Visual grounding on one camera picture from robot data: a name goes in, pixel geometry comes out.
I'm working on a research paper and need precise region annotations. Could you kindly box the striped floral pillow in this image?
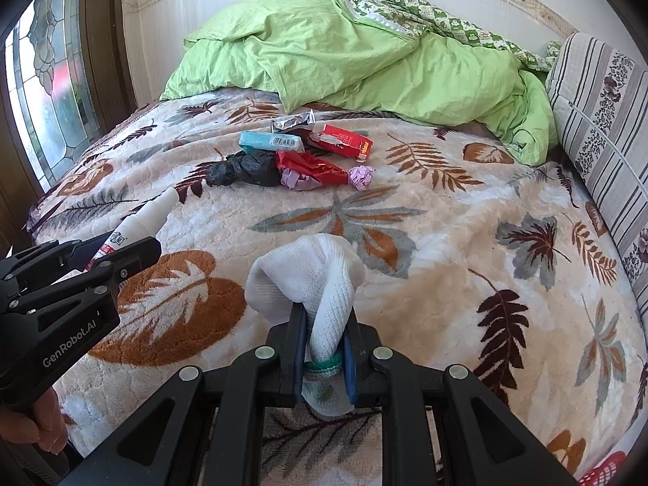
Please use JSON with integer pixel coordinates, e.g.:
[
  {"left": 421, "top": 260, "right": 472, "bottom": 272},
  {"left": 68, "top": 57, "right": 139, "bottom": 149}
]
[{"left": 547, "top": 32, "right": 648, "bottom": 315}]

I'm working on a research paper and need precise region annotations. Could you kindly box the person's left hand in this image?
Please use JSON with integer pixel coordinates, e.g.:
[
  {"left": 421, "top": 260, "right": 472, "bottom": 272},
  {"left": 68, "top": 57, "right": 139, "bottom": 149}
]
[{"left": 0, "top": 390, "right": 69, "bottom": 456}]

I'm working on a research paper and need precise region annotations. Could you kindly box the black plastic bag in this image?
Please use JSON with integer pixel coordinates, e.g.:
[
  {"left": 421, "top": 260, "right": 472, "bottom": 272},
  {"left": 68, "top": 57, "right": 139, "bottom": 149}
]
[{"left": 206, "top": 149, "right": 281, "bottom": 188}]

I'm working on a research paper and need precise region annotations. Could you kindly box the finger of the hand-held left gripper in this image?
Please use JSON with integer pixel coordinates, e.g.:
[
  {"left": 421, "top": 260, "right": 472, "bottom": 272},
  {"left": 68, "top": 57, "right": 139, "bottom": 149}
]
[
  {"left": 10, "top": 236, "right": 163, "bottom": 315},
  {"left": 0, "top": 239, "right": 109, "bottom": 294}
]

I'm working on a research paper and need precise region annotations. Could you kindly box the wooden door with stained glass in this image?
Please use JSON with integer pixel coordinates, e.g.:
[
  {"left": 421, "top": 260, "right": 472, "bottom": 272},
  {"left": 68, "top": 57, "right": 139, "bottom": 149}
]
[{"left": 0, "top": 0, "right": 140, "bottom": 254}]

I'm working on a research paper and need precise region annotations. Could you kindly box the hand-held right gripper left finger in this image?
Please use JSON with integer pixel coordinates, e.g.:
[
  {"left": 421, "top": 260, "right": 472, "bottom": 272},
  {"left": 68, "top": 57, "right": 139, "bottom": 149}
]
[{"left": 61, "top": 304, "right": 309, "bottom": 486}]

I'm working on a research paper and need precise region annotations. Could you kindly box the red cardboard box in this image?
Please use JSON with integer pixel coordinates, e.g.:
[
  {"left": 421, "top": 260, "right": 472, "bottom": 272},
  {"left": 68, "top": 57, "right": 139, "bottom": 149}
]
[{"left": 309, "top": 122, "right": 374, "bottom": 159}]

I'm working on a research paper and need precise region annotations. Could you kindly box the silver foil wrapper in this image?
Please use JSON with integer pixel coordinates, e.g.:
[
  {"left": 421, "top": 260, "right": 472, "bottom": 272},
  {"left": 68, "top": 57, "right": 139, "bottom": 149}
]
[{"left": 271, "top": 110, "right": 317, "bottom": 135}]

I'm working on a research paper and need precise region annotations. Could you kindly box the green duvet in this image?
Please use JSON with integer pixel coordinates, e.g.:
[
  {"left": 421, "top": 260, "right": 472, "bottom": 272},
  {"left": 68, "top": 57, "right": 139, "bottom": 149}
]
[{"left": 159, "top": 0, "right": 563, "bottom": 167}]

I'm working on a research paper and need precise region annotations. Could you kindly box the red foil wrapper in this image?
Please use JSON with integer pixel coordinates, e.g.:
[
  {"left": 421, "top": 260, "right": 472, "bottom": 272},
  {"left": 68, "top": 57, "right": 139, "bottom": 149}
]
[{"left": 276, "top": 151, "right": 350, "bottom": 188}]

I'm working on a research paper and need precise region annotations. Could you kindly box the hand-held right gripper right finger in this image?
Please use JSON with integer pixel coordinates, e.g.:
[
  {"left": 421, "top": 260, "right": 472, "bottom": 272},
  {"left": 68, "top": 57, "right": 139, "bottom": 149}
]
[{"left": 341, "top": 314, "right": 578, "bottom": 486}]

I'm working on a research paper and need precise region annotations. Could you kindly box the crumpled purple paper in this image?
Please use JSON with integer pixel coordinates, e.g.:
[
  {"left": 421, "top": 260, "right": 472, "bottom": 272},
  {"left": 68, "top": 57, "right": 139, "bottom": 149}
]
[{"left": 349, "top": 164, "right": 375, "bottom": 192}]

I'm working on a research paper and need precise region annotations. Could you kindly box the leaf-printed fleece blanket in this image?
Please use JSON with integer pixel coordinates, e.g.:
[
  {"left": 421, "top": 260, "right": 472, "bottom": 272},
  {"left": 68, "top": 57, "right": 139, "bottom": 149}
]
[{"left": 28, "top": 86, "right": 648, "bottom": 486}]

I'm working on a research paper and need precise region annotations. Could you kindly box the lilac plastic bag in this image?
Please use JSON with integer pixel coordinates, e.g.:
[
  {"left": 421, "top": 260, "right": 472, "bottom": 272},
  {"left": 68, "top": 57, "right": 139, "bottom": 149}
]
[{"left": 281, "top": 167, "right": 325, "bottom": 192}]

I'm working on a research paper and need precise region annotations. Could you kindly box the blue box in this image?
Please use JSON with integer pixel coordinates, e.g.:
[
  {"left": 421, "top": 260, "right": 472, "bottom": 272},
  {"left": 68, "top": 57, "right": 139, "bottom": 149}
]
[{"left": 238, "top": 130, "right": 305, "bottom": 153}]

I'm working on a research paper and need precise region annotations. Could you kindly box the red plastic mesh basket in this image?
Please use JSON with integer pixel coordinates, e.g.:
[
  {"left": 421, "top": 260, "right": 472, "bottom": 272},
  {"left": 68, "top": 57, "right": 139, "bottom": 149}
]
[{"left": 577, "top": 448, "right": 627, "bottom": 486}]

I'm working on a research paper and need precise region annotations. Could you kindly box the white tube with red label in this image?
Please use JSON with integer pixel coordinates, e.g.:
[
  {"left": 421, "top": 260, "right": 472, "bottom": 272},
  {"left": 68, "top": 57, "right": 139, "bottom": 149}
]
[{"left": 83, "top": 187, "right": 179, "bottom": 271}]

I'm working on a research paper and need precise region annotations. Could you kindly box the white sock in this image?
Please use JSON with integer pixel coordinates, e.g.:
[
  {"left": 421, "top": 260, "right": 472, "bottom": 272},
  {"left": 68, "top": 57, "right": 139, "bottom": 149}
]
[{"left": 245, "top": 235, "right": 365, "bottom": 416}]

